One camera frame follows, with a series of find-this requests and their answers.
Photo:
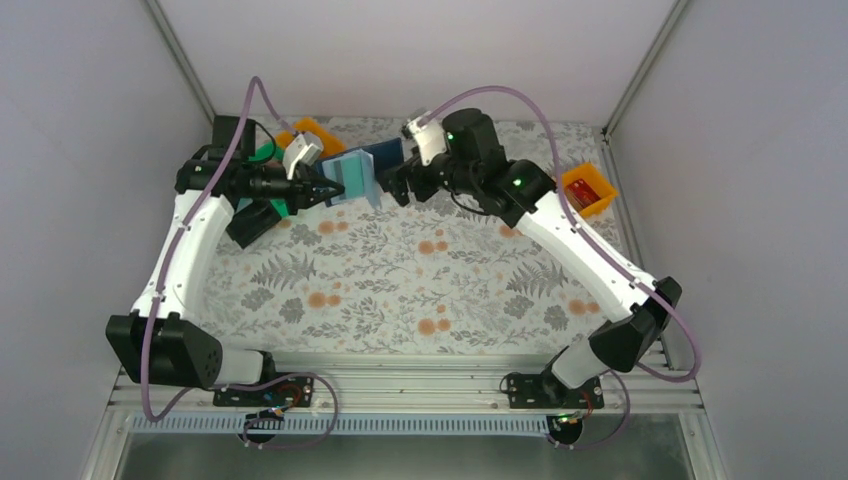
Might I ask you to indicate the orange plastic bin right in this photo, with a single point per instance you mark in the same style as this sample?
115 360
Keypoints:
597 181

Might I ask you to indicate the green plastic bin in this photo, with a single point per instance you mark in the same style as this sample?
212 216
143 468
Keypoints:
270 152

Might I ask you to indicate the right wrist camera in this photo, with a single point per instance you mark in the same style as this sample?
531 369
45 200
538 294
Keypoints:
428 135

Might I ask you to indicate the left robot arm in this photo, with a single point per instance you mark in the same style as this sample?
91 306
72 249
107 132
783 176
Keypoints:
220 189

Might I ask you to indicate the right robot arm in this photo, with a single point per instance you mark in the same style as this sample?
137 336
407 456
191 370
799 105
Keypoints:
462 154

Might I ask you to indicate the aluminium rail frame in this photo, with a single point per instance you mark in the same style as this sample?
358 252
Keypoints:
455 384

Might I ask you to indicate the red card in right bin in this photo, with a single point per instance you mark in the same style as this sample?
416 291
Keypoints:
581 194

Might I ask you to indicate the blue leather card holder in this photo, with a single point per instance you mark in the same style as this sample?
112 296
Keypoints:
357 170

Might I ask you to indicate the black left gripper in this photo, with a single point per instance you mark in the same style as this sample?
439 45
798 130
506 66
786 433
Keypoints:
300 189

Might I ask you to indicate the black plastic bin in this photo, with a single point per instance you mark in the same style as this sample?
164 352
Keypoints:
255 225

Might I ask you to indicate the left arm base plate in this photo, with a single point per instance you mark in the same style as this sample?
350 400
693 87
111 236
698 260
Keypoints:
296 392

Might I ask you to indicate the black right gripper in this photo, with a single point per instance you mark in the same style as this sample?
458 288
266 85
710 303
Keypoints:
414 180

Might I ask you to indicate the orange plastic bin left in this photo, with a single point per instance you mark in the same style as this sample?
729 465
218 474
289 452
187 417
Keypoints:
331 144

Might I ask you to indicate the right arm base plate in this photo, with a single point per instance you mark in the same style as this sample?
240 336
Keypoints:
538 391

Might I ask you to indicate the orange plastic bin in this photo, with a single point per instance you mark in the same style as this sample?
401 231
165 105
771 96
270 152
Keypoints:
331 144
597 181

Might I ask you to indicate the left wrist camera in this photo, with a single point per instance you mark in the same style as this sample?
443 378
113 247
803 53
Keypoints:
305 149

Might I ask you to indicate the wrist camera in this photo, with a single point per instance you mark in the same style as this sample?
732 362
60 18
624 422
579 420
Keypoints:
428 135
305 149

